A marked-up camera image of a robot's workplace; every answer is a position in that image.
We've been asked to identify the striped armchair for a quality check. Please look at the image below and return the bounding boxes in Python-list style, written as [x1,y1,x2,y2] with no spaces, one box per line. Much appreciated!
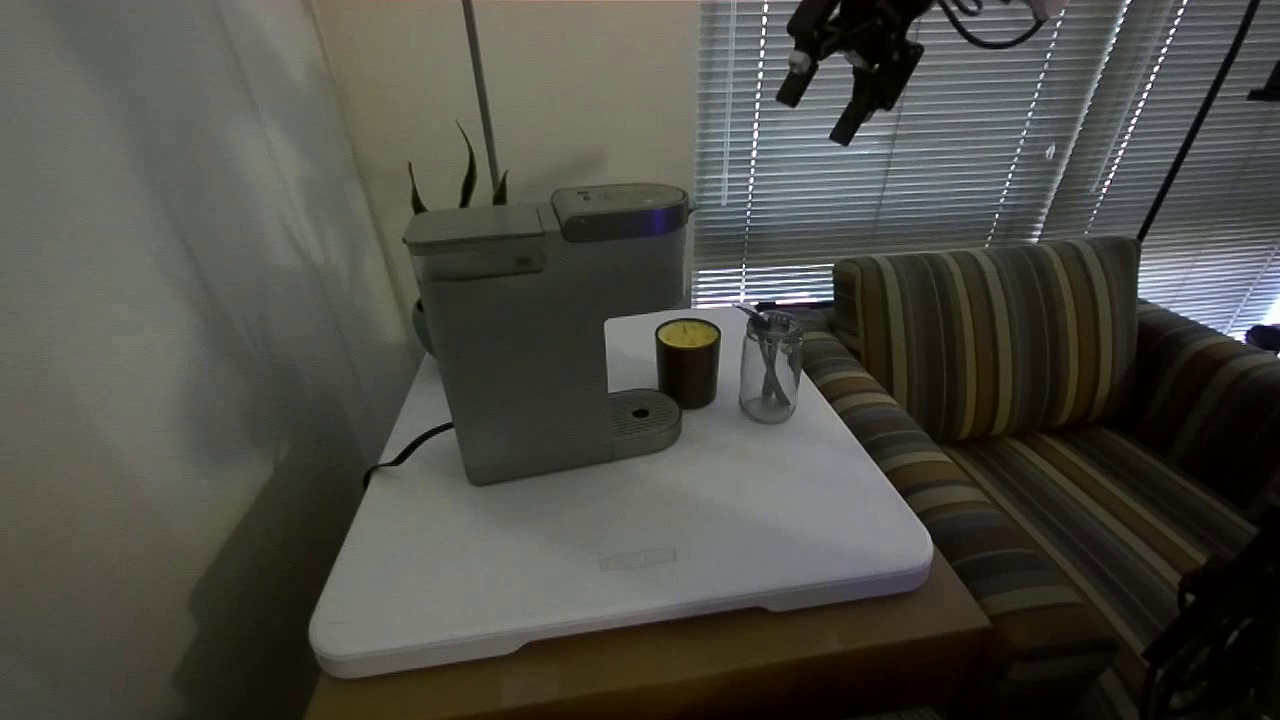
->
[793,236,1280,720]

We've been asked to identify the yellow candle in dark jar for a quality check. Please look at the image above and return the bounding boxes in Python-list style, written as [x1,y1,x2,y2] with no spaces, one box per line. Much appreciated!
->
[650,312,724,411]

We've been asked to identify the white window blinds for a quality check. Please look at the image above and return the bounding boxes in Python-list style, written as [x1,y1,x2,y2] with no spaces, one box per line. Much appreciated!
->
[690,0,1280,312]

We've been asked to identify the black slanted pole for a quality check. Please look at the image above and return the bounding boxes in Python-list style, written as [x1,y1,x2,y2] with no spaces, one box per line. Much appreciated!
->
[1134,0,1264,249]

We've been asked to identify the clear glass jar with utensils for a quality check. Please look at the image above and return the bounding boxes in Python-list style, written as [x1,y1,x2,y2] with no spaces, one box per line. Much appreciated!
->
[736,299,804,429]

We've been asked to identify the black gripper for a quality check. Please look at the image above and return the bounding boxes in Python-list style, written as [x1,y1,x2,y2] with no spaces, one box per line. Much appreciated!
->
[777,0,937,154]

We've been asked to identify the grey Keurig coffee machine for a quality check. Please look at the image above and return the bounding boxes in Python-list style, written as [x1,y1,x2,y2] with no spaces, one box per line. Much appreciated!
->
[398,179,695,490]

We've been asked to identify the black metal stand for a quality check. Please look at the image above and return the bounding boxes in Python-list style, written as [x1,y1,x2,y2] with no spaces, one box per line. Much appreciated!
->
[1138,511,1280,720]

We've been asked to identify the black power cord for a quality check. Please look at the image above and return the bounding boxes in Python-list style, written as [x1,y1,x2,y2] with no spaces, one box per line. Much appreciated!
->
[357,422,459,494]

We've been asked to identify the thin metal lamp pole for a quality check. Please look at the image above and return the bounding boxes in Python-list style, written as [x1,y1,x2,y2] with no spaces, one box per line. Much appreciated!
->
[455,0,503,209]

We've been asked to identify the white table board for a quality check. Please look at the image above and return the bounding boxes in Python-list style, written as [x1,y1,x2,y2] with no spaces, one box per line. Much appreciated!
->
[308,309,937,679]

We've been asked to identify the wooden side table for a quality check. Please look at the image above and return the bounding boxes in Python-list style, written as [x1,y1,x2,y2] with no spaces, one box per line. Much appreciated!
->
[301,553,996,720]

